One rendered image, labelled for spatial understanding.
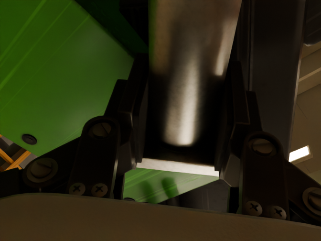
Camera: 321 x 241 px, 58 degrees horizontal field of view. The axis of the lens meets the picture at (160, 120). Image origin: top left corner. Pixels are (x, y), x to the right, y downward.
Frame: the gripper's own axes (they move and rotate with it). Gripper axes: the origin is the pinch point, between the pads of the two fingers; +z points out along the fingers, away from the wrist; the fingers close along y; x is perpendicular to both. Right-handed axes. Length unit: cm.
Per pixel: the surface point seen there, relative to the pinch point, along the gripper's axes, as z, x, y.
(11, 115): 2.7, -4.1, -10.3
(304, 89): 583, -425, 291
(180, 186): 2.7, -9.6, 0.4
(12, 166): 270, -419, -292
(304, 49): 789, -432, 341
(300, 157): 257, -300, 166
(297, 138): 410, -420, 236
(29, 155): 313, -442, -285
